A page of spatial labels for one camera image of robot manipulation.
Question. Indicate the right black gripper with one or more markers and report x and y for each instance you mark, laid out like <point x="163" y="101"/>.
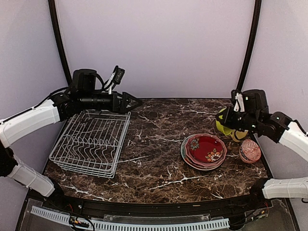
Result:
<point x="226" y="119"/>

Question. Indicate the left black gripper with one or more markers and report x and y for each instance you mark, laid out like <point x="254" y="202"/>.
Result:
<point x="121" y="107"/>

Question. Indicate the green small bowl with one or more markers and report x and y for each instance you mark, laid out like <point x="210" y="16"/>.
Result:
<point x="225" y="130"/>

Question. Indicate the yellow ceramic mug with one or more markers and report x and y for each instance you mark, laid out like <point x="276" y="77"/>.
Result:
<point x="238" y="136"/>

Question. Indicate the dark red floral plate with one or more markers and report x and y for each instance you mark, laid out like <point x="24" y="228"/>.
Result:
<point x="205" y="148"/>

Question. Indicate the pink dotted plate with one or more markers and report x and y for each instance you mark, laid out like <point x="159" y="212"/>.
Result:
<point x="192" y="158"/>

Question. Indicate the red teal floral plate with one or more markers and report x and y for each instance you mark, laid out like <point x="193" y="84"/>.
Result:
<point x="184" y="156"/>

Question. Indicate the blue white patterned bowl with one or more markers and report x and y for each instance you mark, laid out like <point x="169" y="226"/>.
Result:
<point x="250" y="149"/>

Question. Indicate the red white patterned bowl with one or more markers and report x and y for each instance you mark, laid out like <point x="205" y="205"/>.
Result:
<point x="246" y="160"/>

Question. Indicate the green teal plate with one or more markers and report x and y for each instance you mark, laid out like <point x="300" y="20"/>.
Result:
<point x="182" y="148"/>

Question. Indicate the black rimmed cream plate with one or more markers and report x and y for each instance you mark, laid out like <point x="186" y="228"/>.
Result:
<point x="201" y="168"/>

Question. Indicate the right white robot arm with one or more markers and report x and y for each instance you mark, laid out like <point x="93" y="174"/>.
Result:
<point x="249" y="111"/>

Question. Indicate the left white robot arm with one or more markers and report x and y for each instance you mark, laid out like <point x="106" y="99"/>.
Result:
<point x="87" y="91"/>

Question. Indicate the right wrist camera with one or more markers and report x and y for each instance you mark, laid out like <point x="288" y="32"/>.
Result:
<point x="237" y="101"/>

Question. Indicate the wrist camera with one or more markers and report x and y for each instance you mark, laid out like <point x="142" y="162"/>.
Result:
<point x="114" y="79"/>
<point x="237" y="101"/>

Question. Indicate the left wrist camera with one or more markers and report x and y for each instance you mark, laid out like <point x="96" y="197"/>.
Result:
<point x="114" y="79"/>

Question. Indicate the white wire dish rack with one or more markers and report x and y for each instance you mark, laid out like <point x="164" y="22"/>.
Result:
<point x="91" y="143"/>

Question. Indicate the white slotted cable duct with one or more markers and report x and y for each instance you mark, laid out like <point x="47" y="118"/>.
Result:
<point x="121" y="224"/>

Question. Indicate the right black frame post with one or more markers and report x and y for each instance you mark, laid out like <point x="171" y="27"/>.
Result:
<point x="250" y="44"/>

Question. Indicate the black frame post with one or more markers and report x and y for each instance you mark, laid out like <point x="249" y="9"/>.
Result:
<point x="250" y="44"/>
<point x="58" y="40"/>

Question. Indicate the black front rail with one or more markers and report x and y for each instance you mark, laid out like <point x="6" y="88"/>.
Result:
<point x="236" y="207"/>

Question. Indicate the left black frame post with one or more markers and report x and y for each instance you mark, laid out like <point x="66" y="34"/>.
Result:
<point x="58" y="40"/>

